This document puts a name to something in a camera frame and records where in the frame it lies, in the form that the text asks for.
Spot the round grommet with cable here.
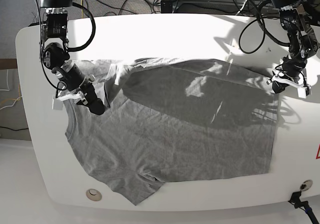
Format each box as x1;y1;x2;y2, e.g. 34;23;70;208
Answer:
300;179;313;191

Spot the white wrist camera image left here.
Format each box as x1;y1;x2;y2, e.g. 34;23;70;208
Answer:
51;96;64;111

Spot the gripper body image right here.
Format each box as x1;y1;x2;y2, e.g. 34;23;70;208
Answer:
266;57;309;89

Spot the white floor cable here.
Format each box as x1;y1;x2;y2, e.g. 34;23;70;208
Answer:
31;0;41;23

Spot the round beige table grommet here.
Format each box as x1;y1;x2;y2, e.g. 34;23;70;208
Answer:
85;189;102;201

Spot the black clamp with cable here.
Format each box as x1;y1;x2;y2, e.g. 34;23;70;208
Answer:
288;191;319;224

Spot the red warning triangle sticker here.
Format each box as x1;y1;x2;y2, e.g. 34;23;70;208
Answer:
316;145;320;159

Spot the grey T-shirt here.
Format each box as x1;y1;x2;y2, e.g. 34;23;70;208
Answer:
64;58;279;205

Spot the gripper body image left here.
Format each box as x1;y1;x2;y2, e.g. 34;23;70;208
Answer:
51;61;97;106

